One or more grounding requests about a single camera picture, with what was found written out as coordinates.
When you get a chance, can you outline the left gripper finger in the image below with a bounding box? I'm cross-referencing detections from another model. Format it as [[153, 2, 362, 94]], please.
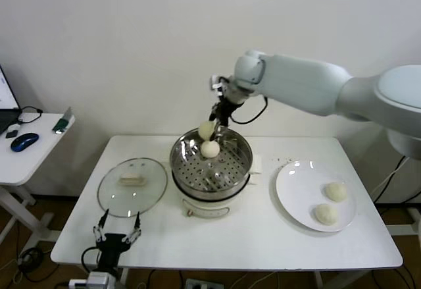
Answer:
[[93, 209, 109, 242], [124, 212, 143, 244]]

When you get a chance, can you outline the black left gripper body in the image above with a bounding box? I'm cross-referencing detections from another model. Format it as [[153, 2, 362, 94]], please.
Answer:
[[95, 232, 131, 272]]

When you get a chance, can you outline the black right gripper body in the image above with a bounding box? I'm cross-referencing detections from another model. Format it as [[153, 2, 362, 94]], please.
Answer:
[[210, 96, 244, 127]]

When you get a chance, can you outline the white steamed baozi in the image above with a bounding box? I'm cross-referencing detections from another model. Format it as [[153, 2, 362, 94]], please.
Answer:
[[198, 120, 218, 140], [324, 182, 349, 203], [200, 140, 220, 158], [311, 203, 339, 226]]

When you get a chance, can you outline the round glass pot lid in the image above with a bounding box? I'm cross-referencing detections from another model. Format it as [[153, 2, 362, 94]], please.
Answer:
[[97, 157, 170, 219]]

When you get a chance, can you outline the perforated steel steamer basket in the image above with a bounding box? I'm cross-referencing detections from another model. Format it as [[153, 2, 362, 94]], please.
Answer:
[[170, 126, 254, 195]]

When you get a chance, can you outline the white electric cooker base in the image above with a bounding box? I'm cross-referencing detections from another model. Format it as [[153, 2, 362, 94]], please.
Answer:
[[161, 144, 264, 220]]

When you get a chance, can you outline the white side table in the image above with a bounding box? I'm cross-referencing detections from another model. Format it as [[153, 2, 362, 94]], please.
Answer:
[[0, 113, 77, 247]]

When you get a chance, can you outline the white floor power strip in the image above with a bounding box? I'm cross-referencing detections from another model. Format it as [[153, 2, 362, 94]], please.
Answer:
[[186, 278, 224, 289]]

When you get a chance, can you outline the large white plate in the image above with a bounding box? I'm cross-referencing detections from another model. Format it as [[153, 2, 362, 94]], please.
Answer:
[[275, 159, 358, 233]]

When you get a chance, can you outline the blue computer mouse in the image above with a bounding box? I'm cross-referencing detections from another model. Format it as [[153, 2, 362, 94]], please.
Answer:
[[10, 132, 40, 153]]

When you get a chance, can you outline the black laptop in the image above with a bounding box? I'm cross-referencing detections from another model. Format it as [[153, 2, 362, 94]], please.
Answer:
[[0, 64, 22, 135]]

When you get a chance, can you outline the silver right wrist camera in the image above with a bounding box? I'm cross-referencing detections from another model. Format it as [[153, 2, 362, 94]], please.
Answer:
[[210, 75, 230, 92]]

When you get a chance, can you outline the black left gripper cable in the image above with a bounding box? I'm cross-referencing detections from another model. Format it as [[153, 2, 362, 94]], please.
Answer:
[[68, 246, 101, 288]]

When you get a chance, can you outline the black floor cable coil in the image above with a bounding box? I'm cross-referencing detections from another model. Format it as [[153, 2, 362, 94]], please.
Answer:
[[12, 246, 60, 283]]

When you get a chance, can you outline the green handled scraper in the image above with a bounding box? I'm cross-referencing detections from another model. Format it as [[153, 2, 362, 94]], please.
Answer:
[[53, 107, 74, 135]]

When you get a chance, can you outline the black looped desk cable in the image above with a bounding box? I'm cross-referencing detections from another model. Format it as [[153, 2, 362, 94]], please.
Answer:
[[18, 105, 45, 126]]

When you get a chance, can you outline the white stand foot frame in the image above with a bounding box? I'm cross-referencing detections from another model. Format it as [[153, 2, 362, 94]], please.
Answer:
[[384, 207, 421, 237]]

